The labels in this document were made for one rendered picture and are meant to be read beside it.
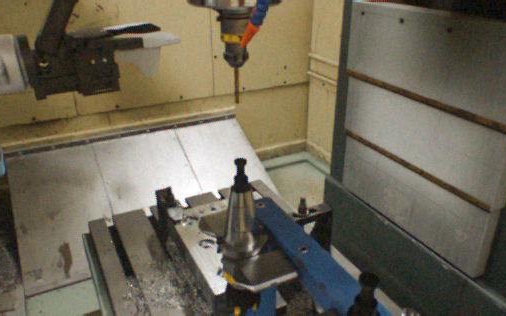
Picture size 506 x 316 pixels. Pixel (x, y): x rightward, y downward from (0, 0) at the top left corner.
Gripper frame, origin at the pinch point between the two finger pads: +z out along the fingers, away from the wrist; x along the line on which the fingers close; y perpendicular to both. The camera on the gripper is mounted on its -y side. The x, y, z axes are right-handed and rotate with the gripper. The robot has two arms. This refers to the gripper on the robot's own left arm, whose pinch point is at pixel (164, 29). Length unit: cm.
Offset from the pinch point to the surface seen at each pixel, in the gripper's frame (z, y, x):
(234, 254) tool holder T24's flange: -3.4, 20.5, 30.4
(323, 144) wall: 92, 76, -87
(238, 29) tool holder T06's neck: 11.3, 0.9, 2.3
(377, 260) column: 54, 71, -7
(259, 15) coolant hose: 7.3, -3.6, 17.7
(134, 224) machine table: -6, 52, -30
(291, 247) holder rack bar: 2.8, 20.1, 33.0
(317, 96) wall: 93, 55, -94
